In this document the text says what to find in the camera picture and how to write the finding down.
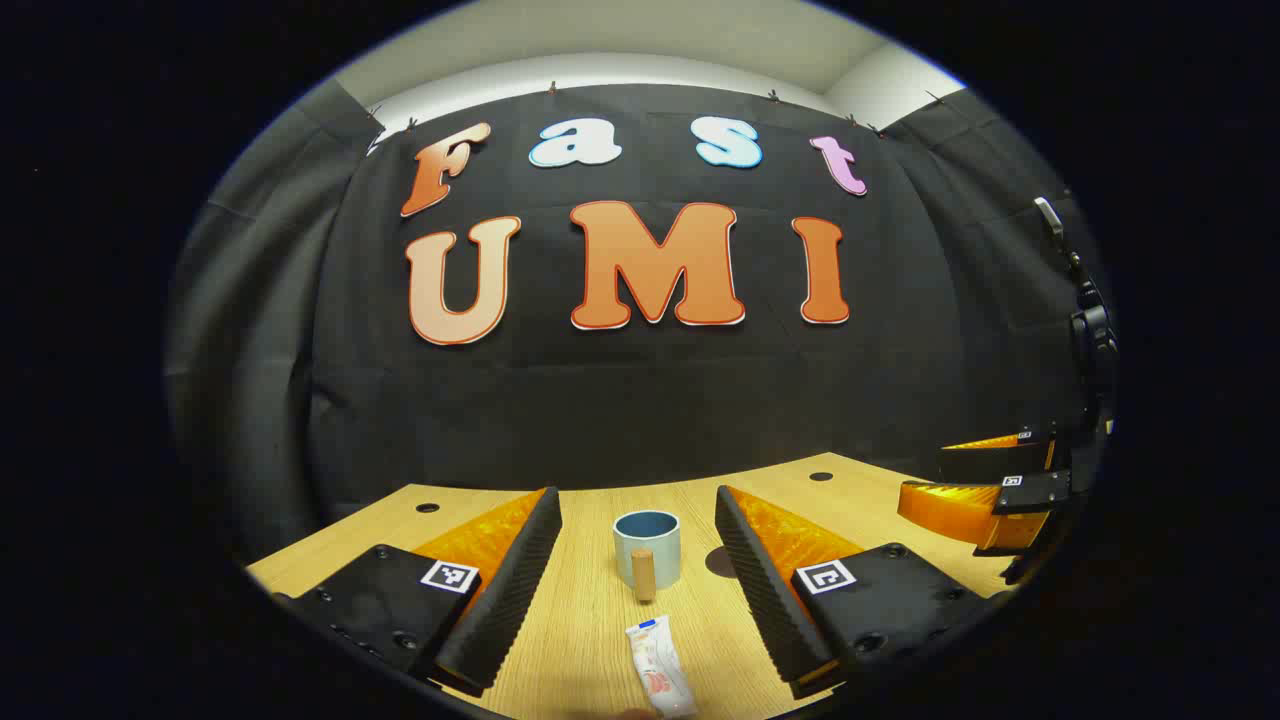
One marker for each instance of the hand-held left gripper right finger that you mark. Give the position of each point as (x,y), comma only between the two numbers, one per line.
(752,575)

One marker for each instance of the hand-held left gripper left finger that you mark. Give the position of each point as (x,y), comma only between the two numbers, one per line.
(510,590)

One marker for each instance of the wooden desktop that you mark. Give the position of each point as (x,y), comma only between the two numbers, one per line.
(590,620)

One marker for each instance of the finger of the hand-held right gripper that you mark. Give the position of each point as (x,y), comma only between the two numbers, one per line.
(1030,492)
(990,462)

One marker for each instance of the dark brown round coaster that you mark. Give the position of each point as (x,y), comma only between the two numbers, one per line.
(720,563)

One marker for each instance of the white toothpaste tube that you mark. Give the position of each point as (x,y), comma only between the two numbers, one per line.
(660,665)

